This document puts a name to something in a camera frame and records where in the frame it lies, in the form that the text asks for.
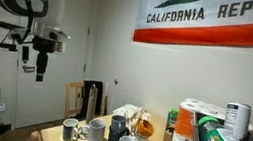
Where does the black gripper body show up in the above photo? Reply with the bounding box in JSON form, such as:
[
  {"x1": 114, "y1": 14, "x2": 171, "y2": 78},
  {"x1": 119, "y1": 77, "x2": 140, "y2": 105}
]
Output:
[{"x1": 29, "y1": 34, "x2": 58, "y2": 68}]

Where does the white door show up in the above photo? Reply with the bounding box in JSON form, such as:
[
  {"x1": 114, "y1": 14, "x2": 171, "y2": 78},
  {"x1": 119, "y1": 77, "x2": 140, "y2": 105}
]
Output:
[{"x1": 0, "y1": 0, "x2": 97, "y2": 138}]

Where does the small picture on door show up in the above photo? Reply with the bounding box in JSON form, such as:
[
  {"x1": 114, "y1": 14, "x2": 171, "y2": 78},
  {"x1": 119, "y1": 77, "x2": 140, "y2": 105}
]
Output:
[{"x1": 53, "y1": 40, "x2": 68, "y2": 55}]

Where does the black door keypad lock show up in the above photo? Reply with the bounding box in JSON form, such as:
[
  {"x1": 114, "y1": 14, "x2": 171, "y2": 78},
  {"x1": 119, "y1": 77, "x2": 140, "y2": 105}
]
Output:
[{"x1": 19, "y1": 45, "x2": 32, "y2": 65}]

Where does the light wooden chair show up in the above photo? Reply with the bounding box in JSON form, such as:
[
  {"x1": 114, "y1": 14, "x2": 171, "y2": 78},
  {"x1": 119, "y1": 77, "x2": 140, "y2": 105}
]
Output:
[{"x1": 61, "y1": 78, "x2": 86, "y2": 121}]

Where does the white bowl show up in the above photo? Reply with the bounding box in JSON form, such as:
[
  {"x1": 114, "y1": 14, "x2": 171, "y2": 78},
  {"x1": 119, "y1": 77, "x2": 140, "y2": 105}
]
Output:
[{"x1": 0, "y1": 101, "x2": 7, "y2": 117}]

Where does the tall cardboard tube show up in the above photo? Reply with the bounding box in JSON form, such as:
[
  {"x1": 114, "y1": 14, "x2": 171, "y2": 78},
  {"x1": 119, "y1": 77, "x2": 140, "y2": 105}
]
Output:
[{"x1": 84, "y1": 82, "x2": 100, "y2": 126}]

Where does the black flat panel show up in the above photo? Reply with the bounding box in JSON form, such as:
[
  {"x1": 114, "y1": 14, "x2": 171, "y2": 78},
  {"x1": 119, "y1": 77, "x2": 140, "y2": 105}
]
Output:
[{"x1": 78, "y1": 78, "x2": 107, "y2": 117}]

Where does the white mug with dark print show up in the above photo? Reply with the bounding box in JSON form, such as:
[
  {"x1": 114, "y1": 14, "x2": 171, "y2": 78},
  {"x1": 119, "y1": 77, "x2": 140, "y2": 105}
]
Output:
[{"x1": 60, "y1": 116, "x2": 82, "y2": 141}]

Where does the wooden chair back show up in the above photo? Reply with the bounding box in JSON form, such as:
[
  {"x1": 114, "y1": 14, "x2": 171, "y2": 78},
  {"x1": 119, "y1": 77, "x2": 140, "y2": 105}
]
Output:
[{"x1": 24, "y1": 128, "x2": 46, "y2": 141}]

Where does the plain white tall mug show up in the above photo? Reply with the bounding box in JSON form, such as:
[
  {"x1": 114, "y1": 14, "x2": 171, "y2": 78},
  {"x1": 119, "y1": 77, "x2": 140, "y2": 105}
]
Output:
[{"x1": 78, "y1": 115, "x2": 108, "y2": 141}]

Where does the grey-blue mug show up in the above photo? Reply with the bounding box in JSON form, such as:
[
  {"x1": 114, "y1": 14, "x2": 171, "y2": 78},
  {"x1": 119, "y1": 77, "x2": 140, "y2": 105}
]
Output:
[{"x1": 109, "y1": 114, "x2": 129, "y2": 135}]

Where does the crumpled white cloth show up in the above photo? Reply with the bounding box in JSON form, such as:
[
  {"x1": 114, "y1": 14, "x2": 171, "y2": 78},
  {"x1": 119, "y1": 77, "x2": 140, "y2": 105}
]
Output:
[{"x1": 111, "y1": 101, "x2": 153, "y2": 130}]

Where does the dark green mug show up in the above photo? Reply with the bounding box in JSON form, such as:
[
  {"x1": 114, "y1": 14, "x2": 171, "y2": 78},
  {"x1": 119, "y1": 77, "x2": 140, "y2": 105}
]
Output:
[{"x1": 107, "y1": 124, "x2": 131, "y2": 141}]

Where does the green box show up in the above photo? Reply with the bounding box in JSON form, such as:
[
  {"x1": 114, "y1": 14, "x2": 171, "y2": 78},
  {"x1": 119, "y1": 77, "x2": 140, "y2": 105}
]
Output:
[{"x1": 165, "y1": 106, "x2": 180, "y2": 131}]

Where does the small cardboard box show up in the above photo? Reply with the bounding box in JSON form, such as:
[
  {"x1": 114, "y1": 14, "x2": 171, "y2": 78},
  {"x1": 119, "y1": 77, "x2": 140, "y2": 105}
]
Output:
[{"x1": 163, "y1": 125, "x2": 176, "y2": 141}]

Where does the paper towel roll pack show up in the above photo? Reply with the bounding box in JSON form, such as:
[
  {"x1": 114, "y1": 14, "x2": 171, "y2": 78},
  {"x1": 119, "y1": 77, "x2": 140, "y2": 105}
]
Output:
[{"x1": 171, "y1": 95, "x2": 229, "y2": 141}]

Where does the California Republic flag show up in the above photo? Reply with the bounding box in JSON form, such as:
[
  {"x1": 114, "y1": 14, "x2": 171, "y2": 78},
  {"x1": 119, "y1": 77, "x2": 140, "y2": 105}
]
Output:
[{"x1": 132, "y1": 0, "x2": 253, "y2": 60}]

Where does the white canister with label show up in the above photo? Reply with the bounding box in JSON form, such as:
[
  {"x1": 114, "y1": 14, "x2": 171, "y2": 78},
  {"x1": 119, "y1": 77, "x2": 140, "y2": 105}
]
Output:
[{"x1": 222, "y1": 100, "x2": 253, "y2": 141}]

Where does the silver door handle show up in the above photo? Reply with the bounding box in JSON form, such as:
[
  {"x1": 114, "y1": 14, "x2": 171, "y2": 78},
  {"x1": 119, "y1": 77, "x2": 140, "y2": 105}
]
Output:
[{"x1": 20, "y1": 63, "x2": 37, "y2": 75}]

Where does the wall door stop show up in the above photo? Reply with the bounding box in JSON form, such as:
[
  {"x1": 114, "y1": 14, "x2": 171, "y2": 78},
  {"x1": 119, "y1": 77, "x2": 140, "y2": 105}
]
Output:
[{"x1": 112, "y1": 78, "x2": 120, "y2": 87}]

